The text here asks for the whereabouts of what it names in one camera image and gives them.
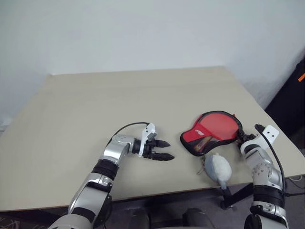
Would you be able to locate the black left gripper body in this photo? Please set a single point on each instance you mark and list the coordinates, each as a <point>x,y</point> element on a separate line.
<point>150,150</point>

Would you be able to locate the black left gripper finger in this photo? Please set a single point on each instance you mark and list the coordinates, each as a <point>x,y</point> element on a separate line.
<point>165,157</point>
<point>163,143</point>

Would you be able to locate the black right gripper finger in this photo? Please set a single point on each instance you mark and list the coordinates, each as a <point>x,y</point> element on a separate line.
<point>239,141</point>
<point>241,132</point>

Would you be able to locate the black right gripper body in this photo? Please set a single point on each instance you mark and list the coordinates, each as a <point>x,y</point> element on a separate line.
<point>249,138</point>

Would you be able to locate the grey plush toy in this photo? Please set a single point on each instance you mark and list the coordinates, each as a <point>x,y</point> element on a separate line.
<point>218,168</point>

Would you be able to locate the red mesh pouch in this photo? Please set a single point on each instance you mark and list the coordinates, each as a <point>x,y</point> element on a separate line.
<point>197,132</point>

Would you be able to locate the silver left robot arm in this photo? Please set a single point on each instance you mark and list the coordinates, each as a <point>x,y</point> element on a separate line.
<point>119,149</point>

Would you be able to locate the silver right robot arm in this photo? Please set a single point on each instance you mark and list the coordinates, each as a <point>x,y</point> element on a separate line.
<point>264,164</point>

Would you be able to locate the black cabinet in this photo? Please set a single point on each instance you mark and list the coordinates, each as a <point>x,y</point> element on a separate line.
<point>288,107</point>

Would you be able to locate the orange tape strip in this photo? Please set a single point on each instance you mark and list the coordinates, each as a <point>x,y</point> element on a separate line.
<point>301,78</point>

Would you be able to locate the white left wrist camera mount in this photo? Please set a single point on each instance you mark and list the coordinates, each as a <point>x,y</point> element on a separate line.
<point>146,133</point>

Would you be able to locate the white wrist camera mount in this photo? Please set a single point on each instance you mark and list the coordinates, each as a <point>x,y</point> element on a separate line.
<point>270,132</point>
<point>146,133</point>

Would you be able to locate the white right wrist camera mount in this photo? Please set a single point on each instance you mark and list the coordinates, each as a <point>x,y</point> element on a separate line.
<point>270,132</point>

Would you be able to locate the black table leg frame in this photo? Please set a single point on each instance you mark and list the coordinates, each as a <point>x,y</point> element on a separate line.
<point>228,194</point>

